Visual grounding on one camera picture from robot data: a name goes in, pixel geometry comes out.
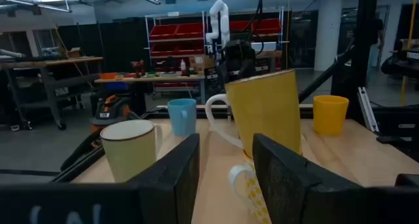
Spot blue storage bin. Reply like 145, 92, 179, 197
104, 82, 129, 91

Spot silver aluminium rail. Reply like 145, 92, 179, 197
356, 86, 380, 133

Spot light blue mug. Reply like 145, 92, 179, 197
167, 98, 198, 137

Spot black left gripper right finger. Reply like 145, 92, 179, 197
251, 133, 365, 224

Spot metal workbench wooden top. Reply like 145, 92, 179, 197
0, 56, 104, 132

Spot white mug yellow dots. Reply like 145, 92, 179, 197
228, 150, 273, 224

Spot white building column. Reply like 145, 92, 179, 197
313, 0, 343, 71

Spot wooden work table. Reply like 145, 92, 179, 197
94, 72, 207, 115

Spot orange-yellow mug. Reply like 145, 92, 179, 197
313, 94, 350, 136

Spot orange shop vacuum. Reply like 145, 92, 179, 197
60, 94, 140, 172

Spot mustard yellow mug white handle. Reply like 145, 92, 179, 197
205, 69, 302, 161

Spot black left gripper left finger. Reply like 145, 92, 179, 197
126, 133, 201, 224

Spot yellow pole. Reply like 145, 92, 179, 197
401, 0, 419, 107

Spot black Trossen machine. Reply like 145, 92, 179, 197
381, 39, 419, 87

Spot rack with red bins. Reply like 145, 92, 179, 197
145, 7, 285, 90

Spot pale cream mug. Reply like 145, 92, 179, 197
100, 119, 164, 184

